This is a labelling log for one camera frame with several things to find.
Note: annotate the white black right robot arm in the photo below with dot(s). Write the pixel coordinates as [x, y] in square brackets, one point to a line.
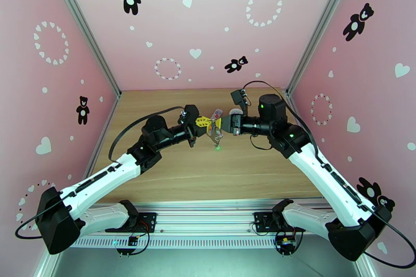
[325, 175]

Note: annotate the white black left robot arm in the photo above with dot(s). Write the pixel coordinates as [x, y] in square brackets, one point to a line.
[97, 178]

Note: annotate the clear pencil lead case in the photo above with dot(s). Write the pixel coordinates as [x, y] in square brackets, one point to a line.
[217, 112]

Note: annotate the small white alarm clock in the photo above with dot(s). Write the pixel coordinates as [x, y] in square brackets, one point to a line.
[234, 111]

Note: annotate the black power connector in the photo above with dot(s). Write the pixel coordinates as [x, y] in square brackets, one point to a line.
[132, 241]
[286, 244]

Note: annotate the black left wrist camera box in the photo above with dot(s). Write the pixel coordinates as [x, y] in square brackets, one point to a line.
[191, 112]

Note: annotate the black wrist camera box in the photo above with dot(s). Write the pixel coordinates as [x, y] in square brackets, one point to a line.
[191, 112]
[238, 97]

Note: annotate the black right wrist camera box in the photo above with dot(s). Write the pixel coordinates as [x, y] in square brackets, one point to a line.
[238, 97]

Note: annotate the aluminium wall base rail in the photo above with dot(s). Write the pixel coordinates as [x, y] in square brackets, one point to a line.
[110, 113]

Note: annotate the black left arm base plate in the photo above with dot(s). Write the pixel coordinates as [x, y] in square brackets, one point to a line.
[151, 221]

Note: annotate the aluminium mounting rail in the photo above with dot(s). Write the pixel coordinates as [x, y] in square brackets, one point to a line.
[208, 217]

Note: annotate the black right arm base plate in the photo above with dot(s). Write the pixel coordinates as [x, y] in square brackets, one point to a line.
[260, 221]

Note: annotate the aluminium frame post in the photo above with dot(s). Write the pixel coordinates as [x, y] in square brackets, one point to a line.
[81, 26]
[321, 26]

